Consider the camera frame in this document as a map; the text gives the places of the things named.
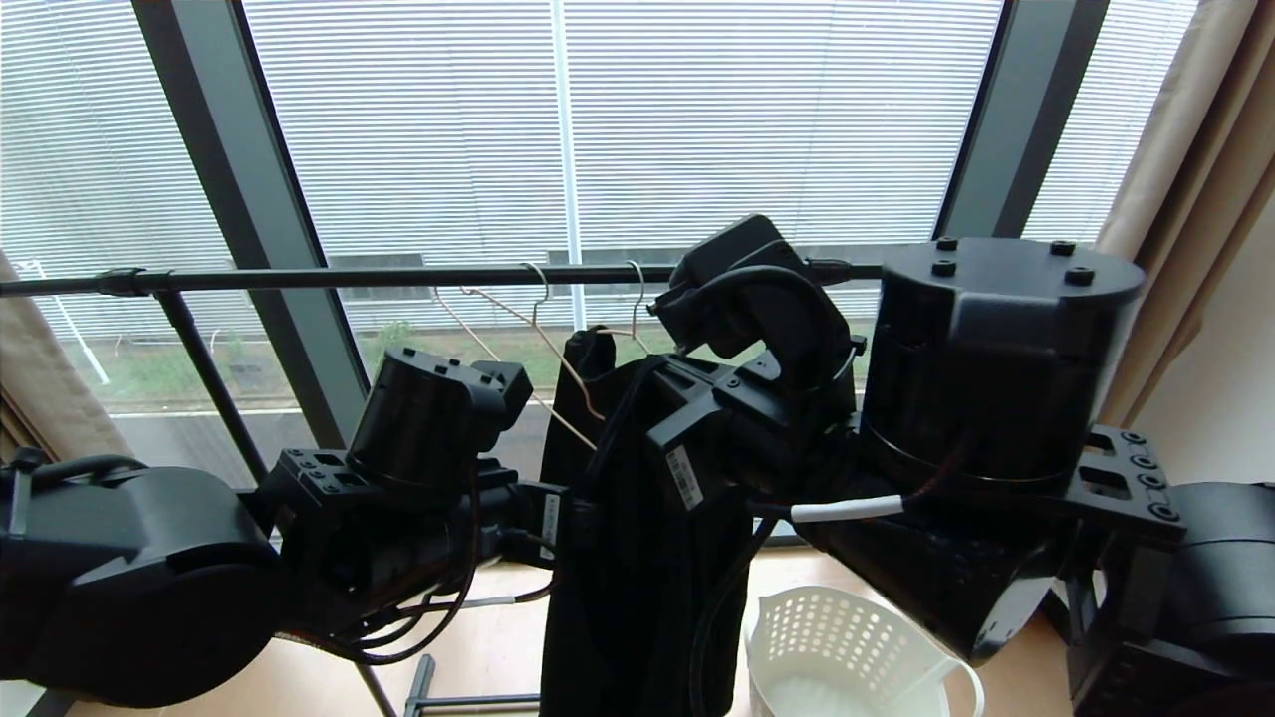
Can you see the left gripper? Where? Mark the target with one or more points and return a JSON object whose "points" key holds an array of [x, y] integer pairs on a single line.
{"points": [[398, 558]]}

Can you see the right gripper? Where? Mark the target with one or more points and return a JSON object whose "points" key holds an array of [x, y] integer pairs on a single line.
{"points": [[946, 568]]}

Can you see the black garment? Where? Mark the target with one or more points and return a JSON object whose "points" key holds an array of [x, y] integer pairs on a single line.
{"points": [[618, 617]]}

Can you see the pink clothes hanger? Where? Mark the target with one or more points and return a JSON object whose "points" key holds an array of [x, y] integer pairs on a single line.
{"points": [[573, 376], [640, 289]]}

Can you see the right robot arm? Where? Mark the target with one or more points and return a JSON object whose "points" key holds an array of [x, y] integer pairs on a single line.
{"points": [[996, 368]]}

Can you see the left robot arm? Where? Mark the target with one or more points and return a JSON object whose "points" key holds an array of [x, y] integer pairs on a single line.
{"points": [[129, 578]]}

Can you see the white laundry basket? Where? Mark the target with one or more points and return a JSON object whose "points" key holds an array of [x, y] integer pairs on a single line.
{"points": [[847, 637]]}

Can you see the black clothes rack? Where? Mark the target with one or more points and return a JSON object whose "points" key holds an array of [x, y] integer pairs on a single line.
{"points": [[349, 277]]}

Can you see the beige curtain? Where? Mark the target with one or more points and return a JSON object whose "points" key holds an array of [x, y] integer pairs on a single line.
{"points": [[50, 388], [1195, 149]]}

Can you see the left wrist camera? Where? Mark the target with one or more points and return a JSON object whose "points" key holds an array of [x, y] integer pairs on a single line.
{"points": [[503, 383]]}

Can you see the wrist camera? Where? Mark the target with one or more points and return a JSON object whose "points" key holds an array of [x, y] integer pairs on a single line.
{"points": [[503, 383], [737, 259]]}

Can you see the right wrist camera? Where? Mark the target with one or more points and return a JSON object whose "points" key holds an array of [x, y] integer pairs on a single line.
{"points": [[737, 259]]}

